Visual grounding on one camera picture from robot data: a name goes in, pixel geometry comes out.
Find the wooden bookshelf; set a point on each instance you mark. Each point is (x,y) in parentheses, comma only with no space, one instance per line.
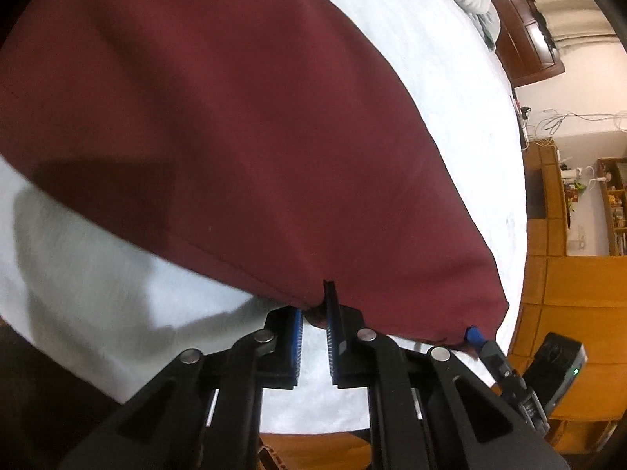
(615,205)

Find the light wooden cabinet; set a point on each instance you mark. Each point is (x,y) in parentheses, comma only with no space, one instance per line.
(551,196)

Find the maroon pants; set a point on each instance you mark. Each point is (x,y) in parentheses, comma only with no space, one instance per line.
(245,132)

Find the dark wooden wardrobe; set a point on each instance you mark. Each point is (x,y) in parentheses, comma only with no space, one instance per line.
(529,44)

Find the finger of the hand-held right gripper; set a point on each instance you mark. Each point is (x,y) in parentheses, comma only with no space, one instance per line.
(473,336)

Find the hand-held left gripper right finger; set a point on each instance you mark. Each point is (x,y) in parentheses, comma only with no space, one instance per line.
(333,342)

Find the white bed sheet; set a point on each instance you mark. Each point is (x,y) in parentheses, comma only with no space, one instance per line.
(441,58)

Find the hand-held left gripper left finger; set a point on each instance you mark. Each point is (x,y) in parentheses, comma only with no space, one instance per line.
(295,347)

